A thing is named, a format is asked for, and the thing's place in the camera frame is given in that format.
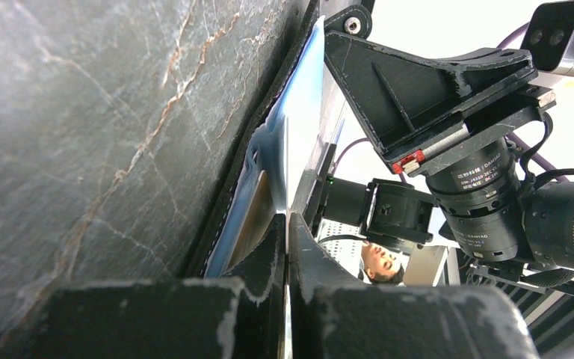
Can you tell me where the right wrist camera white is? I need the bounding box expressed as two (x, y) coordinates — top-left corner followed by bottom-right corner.
(520, 1), (574, 77)

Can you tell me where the gold patterned credit card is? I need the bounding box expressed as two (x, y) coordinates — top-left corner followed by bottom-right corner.
(227, 171), (275, 270)

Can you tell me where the black card holder wallet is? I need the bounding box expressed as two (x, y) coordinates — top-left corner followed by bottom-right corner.
(182, 1), (326, 277)

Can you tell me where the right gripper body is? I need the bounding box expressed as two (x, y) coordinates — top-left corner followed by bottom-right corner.
(324, 4), (556, 177)

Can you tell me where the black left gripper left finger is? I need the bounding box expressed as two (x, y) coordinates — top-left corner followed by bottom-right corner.
(2, 214), (286, 358)

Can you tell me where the person head in background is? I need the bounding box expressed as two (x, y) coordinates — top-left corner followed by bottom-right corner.
(360, 241), (405, 286)

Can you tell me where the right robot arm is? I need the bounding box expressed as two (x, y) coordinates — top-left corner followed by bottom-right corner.
(317, 1), (574, 288)

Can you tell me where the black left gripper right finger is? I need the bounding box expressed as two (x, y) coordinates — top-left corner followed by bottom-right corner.
(288, 212), (538, 358)

